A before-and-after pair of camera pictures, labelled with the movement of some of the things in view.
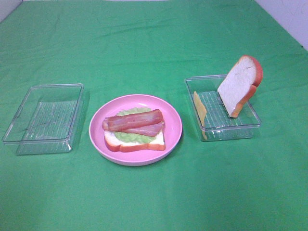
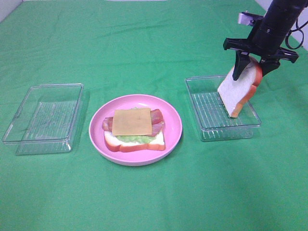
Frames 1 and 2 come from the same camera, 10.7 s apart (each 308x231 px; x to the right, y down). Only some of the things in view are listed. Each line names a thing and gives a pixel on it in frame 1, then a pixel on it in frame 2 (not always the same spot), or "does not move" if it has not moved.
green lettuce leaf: [133, 137] does not move
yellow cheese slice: [201, 111] to [132, 121]
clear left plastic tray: [45, 123] does not move
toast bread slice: [112, 144] does not move
